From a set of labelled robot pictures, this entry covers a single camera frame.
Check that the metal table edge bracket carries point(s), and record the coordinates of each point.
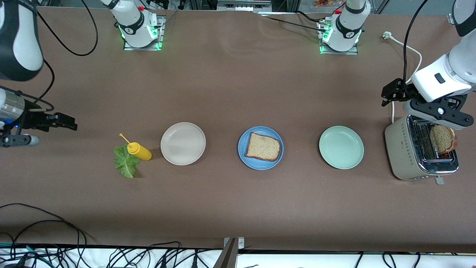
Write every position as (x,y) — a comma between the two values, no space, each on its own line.
(241,242)

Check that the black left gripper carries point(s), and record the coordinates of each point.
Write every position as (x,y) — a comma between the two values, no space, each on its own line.
(398,90)

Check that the metal frame block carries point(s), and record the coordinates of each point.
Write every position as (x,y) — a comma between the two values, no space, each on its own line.
(241,5)

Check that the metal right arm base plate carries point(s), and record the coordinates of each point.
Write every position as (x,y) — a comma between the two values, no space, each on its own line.
(162,29)

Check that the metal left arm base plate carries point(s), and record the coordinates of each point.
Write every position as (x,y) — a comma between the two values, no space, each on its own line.
(353,52)

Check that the orange snack packet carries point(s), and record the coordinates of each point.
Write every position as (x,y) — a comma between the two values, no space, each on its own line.
(323,3)

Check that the pale green plate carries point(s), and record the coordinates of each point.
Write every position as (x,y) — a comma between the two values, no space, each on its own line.
(341,147)

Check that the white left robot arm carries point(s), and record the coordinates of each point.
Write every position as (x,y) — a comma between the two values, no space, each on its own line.
(347,29)

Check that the beige plate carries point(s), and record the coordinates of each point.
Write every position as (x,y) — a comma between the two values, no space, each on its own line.
(183,143)

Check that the beige and chrome toaster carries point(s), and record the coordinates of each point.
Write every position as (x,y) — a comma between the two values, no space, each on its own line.
(399,149)

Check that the brown bread slice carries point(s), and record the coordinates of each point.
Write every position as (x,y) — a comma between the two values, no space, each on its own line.
(262,147)
(442,139)

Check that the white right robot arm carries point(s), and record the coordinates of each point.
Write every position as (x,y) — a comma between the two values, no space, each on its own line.
(22,44)

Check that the green lettuce leaf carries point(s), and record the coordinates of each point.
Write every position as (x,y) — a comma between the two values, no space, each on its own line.
(126,163)

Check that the blue plate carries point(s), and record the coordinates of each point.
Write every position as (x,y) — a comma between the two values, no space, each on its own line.
(256,166)

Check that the yellow squeeze bottle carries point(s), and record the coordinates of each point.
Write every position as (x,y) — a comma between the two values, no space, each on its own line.
(140,152)

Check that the aluminium frame profile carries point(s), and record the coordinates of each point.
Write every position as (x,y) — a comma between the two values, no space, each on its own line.
(451,18)

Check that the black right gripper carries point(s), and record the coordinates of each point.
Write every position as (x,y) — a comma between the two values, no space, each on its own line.
(34,120)

